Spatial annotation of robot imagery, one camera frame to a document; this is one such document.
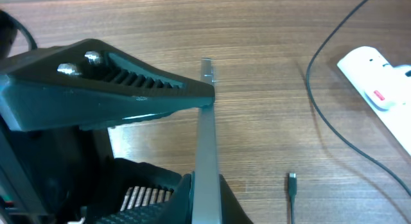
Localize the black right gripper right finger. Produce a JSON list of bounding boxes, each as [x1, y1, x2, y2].
[[83, 158, 254, 224]]

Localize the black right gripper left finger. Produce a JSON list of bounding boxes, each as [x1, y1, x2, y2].
[[1, 39, 215, 132]]

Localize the Samsung Galaxy smartphone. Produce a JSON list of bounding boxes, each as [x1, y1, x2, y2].
[[191, 58, 223, 224]]

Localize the black USB charging cable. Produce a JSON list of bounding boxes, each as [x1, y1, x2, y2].
[[286, 0, 411, 224]]

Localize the white power strip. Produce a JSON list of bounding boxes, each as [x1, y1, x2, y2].
[[337, 46, 410, 152]]

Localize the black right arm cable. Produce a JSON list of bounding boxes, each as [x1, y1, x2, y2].
[[0, 10, 39, 60]]

